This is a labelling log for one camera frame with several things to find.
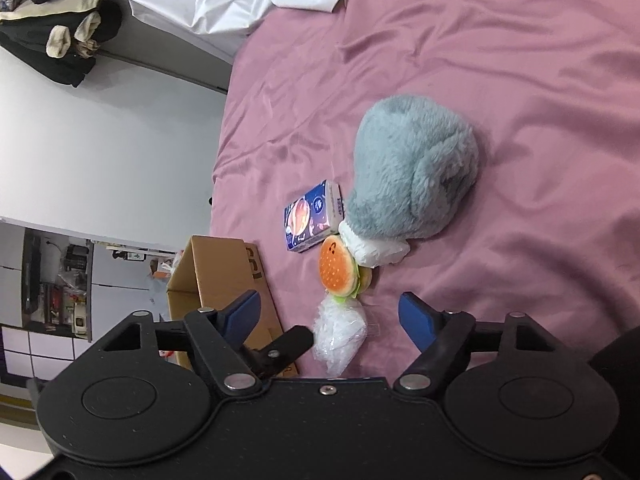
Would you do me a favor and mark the black and cream jacket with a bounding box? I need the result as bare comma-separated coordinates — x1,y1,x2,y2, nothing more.
0,0,123,89

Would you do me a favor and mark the clear plastic bag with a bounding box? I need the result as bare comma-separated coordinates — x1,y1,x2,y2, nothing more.
312,295,370,377

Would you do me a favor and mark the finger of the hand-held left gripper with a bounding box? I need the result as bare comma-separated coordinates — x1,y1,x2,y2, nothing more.
245,325,315,379

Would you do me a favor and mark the white plastic bag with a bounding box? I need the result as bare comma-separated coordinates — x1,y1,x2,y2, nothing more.
339,220,411,268

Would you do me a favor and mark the burger plush toy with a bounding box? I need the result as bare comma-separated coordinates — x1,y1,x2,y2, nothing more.
319,234,374,302

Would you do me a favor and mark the white kitchen cabinet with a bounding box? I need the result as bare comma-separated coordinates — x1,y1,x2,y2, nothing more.
0,217,188,381

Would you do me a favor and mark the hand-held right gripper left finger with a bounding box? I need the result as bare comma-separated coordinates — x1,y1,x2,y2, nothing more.
95,290,271,397

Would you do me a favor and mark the grey door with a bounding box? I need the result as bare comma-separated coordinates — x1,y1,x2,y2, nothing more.
95,0,236,95

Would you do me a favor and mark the pink bed sheet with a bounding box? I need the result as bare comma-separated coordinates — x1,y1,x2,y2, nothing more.
209,0,640,382

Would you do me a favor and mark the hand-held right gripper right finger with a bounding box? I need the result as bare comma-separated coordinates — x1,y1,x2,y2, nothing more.
392,291,558,397

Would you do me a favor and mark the blue tissue pack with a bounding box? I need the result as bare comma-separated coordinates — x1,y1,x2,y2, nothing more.
284,180,346,254

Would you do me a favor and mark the blue-grey plush toy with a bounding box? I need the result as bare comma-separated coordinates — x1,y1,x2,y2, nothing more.
342,94,482,241

